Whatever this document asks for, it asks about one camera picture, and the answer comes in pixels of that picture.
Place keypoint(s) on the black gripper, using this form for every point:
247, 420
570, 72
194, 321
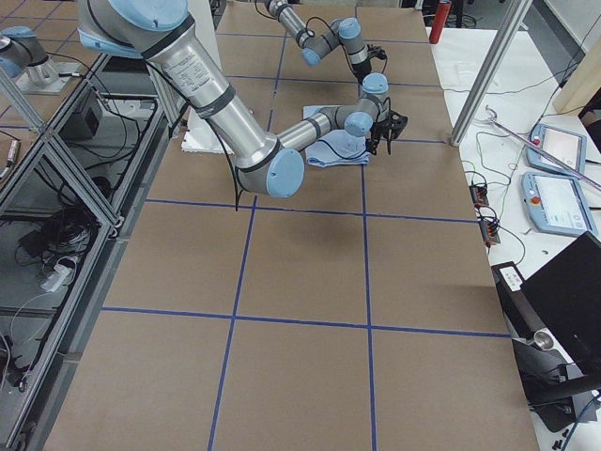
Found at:
360, 71
379, 128

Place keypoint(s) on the light blue t-shirt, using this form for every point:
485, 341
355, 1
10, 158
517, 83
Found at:
337, 148

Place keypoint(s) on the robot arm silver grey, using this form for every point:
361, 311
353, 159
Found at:
162, 33
324, 28

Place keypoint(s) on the red cylinder bottle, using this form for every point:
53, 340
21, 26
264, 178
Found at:
441, 15

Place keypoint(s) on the reacher grabber stick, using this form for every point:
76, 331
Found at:
492, 118

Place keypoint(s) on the blue teach pendant near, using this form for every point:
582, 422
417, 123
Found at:
556, 204

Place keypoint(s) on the blue teach pendant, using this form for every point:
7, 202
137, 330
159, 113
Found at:
556, 204
568, 147

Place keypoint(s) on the blue teach pendant far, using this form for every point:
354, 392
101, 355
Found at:
568, 147

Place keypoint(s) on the black laptop on stand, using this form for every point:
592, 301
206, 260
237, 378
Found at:
555, 314

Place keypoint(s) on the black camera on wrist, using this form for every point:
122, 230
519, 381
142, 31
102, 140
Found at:
377, 52
397, 125

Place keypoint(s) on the aluminium frame post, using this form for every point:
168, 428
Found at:
512, 20

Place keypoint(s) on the white robot mounting base plate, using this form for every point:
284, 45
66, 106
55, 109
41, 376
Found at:
206, 131

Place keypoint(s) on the aluminium frame rack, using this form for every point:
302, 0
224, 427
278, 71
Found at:
77, 159

